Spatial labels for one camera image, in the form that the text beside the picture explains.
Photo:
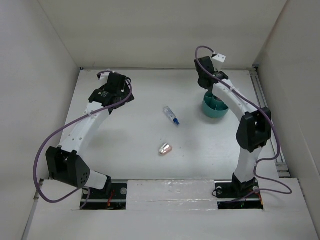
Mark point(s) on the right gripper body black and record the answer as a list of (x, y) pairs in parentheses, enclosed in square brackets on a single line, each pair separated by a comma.
[(199, 81)]

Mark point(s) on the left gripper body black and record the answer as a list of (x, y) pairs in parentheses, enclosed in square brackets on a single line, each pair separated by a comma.
[(124, 93)]

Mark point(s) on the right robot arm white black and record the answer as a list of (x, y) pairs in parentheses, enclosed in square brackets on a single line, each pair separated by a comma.
[(253, 131)]

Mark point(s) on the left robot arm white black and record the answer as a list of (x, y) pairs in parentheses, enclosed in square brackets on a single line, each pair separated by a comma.
[(66, 162)]

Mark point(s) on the teal round compartment organizer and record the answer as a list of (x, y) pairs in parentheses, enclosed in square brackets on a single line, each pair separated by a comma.
[(213, 107)]

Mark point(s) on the clear glue bottle blue cap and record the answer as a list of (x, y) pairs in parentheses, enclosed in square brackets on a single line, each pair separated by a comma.
[(169, 113)]

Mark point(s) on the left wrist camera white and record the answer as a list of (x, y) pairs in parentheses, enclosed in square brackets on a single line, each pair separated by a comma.
[(103, 75)]

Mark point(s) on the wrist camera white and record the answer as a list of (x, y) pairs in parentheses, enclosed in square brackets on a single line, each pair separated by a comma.
[(218, 61), (103, 75)]

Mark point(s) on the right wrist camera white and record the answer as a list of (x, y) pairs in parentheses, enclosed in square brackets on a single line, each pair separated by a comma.
[(218, 61)]

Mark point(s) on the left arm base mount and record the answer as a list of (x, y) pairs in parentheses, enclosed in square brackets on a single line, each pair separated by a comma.
[(116, 199)]

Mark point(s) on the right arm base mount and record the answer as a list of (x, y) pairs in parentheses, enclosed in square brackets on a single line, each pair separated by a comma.
[(229, 199)]

